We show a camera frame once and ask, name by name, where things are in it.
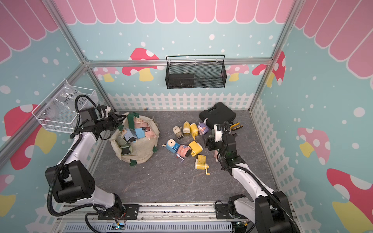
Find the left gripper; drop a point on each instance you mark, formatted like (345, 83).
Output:
(116, 122)

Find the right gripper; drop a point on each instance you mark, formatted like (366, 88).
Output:
(212, 141)

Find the pink boxy pencil sharpener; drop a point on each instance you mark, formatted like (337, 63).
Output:
(216, 155)

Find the purple pencil sharpener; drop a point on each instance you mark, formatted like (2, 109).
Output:
(202, 127)

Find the beige canvas tote bag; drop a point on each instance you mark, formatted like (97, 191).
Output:
(143, 148)

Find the pink round character sharpener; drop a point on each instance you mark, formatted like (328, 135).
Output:
(183, 152)

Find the cream pencil sharpener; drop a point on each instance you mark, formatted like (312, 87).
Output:
(178, 132)

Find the blue pencil sharpener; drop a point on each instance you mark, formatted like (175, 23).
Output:
(172, 145)

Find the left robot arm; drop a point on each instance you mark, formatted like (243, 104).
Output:
(71, 185)

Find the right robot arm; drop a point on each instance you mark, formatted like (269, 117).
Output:
(267, 209)

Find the pink translucent pencil sharpener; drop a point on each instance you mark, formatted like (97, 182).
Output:
(149, 133)

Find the light blue square sharpener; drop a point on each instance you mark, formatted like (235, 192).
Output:
(129, 135)

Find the sky blue box sharpener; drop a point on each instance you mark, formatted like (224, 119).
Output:
(140, 133)

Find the black plastic tool case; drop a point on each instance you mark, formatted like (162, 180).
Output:
(217, 114)

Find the clear plastic bag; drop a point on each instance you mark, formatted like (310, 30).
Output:
(62, 112)

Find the yellow handled pliers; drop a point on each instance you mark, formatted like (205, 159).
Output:
(236, 126)

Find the white wire basket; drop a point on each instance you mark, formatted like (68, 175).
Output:
(40, 111)

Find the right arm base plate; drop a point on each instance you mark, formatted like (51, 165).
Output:
(227, 211)

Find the black wire mesh basket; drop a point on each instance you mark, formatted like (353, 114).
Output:
(195, 71)

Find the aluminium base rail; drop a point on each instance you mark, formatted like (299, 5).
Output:
(194, 217)

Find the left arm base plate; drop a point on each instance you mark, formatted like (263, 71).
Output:
(127, 212)

